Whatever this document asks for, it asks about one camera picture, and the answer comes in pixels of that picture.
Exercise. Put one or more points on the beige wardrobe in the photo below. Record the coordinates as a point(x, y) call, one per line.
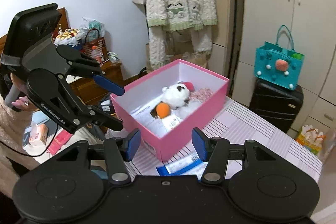
point(245, 25)

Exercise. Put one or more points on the black suitcase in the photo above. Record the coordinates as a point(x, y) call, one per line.
point(277, 105)

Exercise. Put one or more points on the pink floral scrunchie cloth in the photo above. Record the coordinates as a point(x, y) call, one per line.
point(201, 95)

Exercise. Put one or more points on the white owl plush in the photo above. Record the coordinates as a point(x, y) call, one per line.
point(176, 96)

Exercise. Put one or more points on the person left hand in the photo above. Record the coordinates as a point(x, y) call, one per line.
point(22, 103)

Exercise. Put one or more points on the cream knitted cardigan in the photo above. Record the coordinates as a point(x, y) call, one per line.
point(163, 16)

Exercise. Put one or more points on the white mesh bath pouf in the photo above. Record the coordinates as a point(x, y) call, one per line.
point(185, 111)

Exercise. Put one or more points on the white tissue pack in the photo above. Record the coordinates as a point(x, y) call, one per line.
point(171, 122)

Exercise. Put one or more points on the wooden nightstand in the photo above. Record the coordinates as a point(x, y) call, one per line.
point(29, 46)

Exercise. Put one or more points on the colourful gift bag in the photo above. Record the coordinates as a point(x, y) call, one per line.
point(311, 138)

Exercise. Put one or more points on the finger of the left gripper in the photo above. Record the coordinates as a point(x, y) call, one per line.
point(108, 85)
point(101, 118)

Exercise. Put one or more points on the teal felt handbag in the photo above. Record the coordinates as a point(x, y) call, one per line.
point(278, 65)

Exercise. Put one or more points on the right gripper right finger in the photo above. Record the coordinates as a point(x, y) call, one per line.
point(216, 152)

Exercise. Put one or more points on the blue wet wipes pack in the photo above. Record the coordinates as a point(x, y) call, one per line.
point(188, 165)

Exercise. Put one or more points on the pink cardboard box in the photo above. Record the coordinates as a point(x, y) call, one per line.
point(149, 87)

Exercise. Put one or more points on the pink fluffy heart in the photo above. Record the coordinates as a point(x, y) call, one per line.
point(189, 85)

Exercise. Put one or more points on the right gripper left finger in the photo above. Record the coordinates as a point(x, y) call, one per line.
point(115, 152)

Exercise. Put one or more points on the orange makeup sponge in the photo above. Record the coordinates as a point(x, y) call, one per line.
point(162, 110)

